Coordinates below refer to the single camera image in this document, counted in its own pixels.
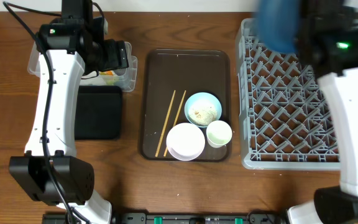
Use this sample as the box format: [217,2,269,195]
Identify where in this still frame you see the wooden chopstick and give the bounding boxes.
[155,90,176,157]
[163,90,186,157]

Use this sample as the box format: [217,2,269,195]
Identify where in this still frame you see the white bowl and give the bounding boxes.
[166,123,205,161]

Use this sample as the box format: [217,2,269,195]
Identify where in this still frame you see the left wooden chopstick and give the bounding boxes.
[155,90,176,157]

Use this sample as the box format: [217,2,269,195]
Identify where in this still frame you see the yellow snack wrapper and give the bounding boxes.
[99,70,119,85]

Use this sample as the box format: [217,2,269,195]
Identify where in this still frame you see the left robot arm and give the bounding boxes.
[9,1,133,223]

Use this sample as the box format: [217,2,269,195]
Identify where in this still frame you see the light blue bowl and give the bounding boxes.
[184,92,223,128]

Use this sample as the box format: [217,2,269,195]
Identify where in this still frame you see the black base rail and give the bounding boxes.
[41,212,291,224]

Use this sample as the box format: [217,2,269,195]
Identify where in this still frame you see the right wooden chopstick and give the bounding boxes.
[163,90,186,157]

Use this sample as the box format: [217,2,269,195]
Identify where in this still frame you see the dark blue plate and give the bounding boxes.
[256,0,300,54]

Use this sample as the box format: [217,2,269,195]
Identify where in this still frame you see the black plastic tray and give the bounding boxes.
[75,86,122,140]

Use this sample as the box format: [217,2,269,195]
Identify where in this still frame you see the rice and food scraps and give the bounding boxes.
[188,100,218,126]

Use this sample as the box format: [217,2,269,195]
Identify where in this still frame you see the dark brown serving tray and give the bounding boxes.
[139,49,231,161]

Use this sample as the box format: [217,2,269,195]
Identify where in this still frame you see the pale green cup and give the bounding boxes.
[206,120,233,148]

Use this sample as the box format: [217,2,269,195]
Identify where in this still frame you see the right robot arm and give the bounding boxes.
[287,1,358,223]

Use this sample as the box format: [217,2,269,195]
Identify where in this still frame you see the grey dishwasher rack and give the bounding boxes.
[236,19,340,170]

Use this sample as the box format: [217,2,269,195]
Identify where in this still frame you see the clear plastic bin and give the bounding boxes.
[27,42,137,92]

